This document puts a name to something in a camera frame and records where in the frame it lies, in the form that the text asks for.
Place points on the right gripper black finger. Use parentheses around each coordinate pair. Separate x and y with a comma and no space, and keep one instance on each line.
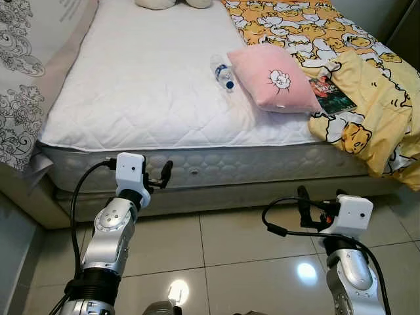
(304,202)
(341,193)

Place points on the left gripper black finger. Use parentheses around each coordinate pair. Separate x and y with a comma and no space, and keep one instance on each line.
(167,173)

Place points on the dark green cover book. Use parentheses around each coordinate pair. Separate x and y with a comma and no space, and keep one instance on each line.
(333,97)

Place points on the yellow cartoon print blanket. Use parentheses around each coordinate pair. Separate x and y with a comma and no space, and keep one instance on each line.
(367,85)

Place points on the clear plastic water bottle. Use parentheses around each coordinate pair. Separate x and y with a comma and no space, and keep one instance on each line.
(223,73)

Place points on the pink pillow with cartoon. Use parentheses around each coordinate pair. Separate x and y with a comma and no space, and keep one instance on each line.
(262,72)

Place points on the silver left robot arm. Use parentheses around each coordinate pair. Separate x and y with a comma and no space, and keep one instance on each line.
(111,236)

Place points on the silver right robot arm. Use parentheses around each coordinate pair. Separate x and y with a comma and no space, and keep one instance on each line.
(351,275)

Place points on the grey beige bed base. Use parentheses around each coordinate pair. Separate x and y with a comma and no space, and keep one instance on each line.
(216,200)

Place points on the white quilted mattress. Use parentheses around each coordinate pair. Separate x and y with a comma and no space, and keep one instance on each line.
(144,85)

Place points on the dark robot left leg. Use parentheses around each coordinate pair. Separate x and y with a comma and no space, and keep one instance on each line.
(161,309)

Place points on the cream plush toy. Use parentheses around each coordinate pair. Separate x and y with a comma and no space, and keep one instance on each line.
(157,3)

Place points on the dark wardrobe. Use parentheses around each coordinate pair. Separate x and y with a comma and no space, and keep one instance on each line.
(408,33)

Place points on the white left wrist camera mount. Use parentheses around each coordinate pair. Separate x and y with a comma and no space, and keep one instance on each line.
(130,172)

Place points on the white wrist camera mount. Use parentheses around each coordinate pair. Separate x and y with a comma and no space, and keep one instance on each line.
(130,172)
(354,215)

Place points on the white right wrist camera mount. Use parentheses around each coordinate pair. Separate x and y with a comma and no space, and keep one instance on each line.
(354,215)

